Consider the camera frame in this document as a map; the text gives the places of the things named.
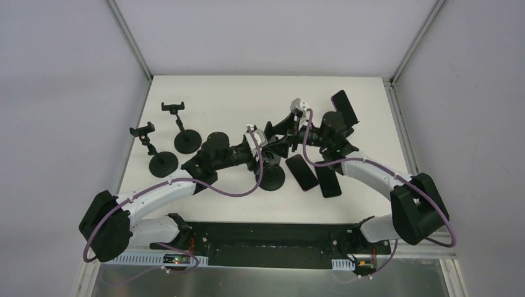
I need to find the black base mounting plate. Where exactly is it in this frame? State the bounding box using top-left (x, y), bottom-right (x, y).
top-left (168, 222), bottom-right (391, 269)

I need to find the right aluminium frame rail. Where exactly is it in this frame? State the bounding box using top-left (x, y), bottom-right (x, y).
top-left (382, 0), bottom-right (448, 230)

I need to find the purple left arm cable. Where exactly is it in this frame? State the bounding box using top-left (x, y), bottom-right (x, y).
top-left (83, 127), bottom-right (266, 264)

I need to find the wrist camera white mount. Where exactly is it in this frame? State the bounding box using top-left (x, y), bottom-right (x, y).
top-left (290, 98), bottom-right (310, 118)
top-left (244, 124), bottom-right (268, 158)

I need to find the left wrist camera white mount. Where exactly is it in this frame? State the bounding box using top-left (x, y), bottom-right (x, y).
top-left (244, 124), bottom-right (268, 158)

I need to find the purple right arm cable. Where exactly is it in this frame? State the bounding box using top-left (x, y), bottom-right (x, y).
top-left (302, 108), bottom-right (458, 248)

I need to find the aluminium frame rail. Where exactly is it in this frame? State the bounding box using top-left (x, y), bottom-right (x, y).
top-left (72, 241), bottom-right (467, 296)
top-left (382, 0), bottom-right (448, 230)

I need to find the purple phone on folding stand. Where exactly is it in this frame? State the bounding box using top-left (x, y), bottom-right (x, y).
top-left (331, 90), bottom-right (358, 129)

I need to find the right controller board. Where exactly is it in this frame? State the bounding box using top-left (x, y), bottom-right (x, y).
top-left (331, 259), bottom-right (377, 271)

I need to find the left controller board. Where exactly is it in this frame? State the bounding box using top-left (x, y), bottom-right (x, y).
top-left (108, 252), bottom-right (196, 267)

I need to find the aluminium table edge rail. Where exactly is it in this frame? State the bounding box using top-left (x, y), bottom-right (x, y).
top-left (105, 0), bottom-right (154, 224)

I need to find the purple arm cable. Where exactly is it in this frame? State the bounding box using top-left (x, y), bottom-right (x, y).
top-left (83, 127), bottom-right (266, 264)
top-left (302, 108), bottom-right (458, 248)

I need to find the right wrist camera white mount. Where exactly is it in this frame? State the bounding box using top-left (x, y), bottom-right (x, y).
top-left (290, 98), bottom-right (310, 118)

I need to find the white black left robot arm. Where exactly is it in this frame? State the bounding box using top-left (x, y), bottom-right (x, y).
top-left (79, 126), bottom-right (289, 263)

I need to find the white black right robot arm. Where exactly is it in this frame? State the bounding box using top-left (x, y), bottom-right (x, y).
top-left (264, 108), bottom-right (457, 254)

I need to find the controller board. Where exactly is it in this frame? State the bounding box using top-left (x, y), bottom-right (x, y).
top-left (331, 259), bottom-right (377, 271)
top-left (108, 252), bottom-right (196, 267)

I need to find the purple phone with black screen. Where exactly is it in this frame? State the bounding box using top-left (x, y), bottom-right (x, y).
top-left (285, 155), bottom-right (319, 191)

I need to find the front aluminium frame rail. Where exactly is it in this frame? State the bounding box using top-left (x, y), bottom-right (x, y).
top-left (72, 241), bottom-right (467, 296)

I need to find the black round-base phone stand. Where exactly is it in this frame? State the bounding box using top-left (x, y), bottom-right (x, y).
top-left (161, 101), bottom-right (202, 155)

